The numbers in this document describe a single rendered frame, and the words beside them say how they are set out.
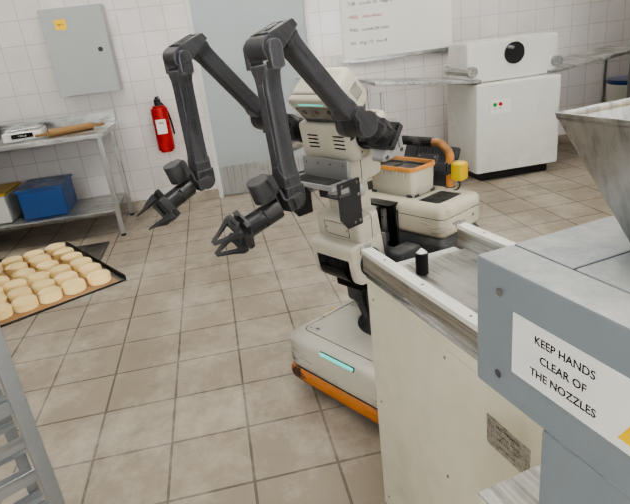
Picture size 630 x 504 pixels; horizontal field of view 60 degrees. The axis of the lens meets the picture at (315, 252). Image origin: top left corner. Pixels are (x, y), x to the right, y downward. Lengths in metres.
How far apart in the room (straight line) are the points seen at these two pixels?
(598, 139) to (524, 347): 0.21
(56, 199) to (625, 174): 4.77
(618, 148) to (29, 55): 5.30
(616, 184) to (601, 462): 0.26
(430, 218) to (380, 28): 3.84
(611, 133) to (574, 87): 6.09
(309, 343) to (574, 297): 1.78
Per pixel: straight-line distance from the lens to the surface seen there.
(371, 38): 5.63
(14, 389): 1.27
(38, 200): 5.12
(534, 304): 0.57
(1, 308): 1.29
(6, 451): 1.37
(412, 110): 5.83
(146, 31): 5.44
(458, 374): 1.13
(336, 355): 2.14
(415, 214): 2.02
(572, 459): 0.62
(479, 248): 1.47
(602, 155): 0.60
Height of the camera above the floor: 1.42
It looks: 22 degrees down
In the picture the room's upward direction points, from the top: 7 degrees counter-clockwise
